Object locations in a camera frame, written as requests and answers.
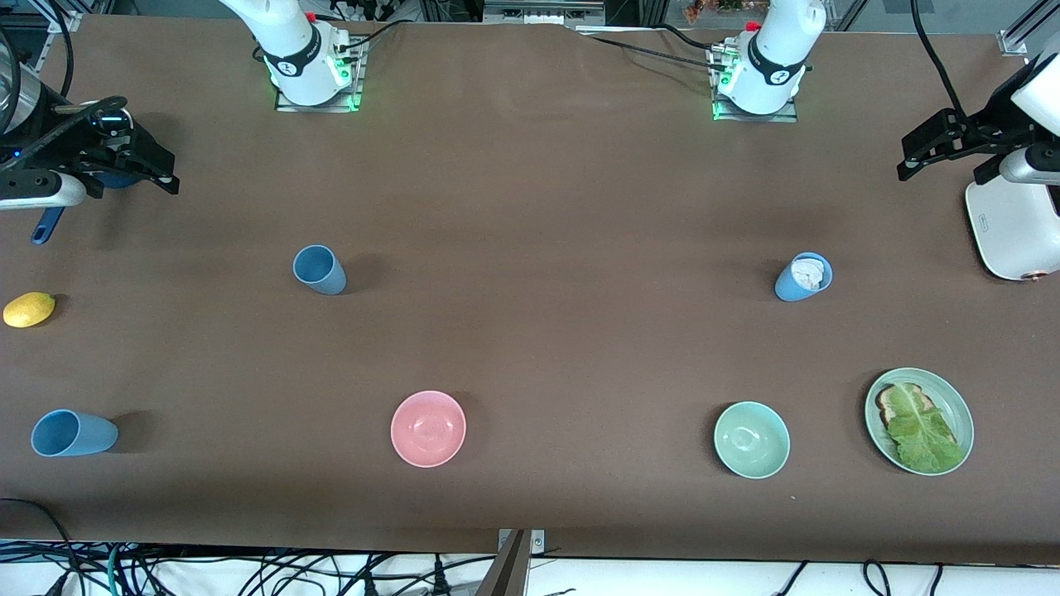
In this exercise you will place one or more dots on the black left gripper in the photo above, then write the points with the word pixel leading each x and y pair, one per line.
pixel 983 132

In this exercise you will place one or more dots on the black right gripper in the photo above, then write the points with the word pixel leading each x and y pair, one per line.
pixel 101 150

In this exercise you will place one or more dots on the light blue plastic cup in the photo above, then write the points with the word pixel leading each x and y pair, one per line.
pixel 321 273
pixel 787 285
pixel 79 434

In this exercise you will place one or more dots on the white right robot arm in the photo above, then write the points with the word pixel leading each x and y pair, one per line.
pixel 294 41

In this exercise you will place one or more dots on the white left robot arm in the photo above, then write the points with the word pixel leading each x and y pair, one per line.
pixel 778 50

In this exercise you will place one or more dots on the white toaster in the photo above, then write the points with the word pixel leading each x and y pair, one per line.
pixel 1014 236

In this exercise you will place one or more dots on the crumpled white tissue paper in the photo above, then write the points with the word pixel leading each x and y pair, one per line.
pixel 808 273

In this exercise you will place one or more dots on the yellow lemon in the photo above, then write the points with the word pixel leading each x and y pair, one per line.
pixel 29 310

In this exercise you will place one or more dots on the toasted bread slice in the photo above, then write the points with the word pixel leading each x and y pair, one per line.
pixel 889 401

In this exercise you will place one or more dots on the mint green plate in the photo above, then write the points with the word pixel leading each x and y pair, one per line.
pixel 961 414

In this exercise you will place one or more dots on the green lettuce leaf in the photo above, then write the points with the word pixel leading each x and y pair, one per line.
pixel 923 434

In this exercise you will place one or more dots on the mint green bowl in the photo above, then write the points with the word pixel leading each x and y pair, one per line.
pixel 751 440

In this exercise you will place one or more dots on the pink bowl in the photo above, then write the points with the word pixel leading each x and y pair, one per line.
pixel 428 429

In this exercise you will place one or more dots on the grey metal equipment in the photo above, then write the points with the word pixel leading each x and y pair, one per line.
pixel 538 12

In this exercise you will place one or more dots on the dark metal pole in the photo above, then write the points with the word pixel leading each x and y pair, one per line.
pixel 509 575

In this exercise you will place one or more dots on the aluminium frame profile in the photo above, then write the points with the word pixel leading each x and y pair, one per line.
pixel 70 21
pixel 1017 41

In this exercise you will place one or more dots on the silver metal bracket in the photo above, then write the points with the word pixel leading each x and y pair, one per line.
pixel 538 542

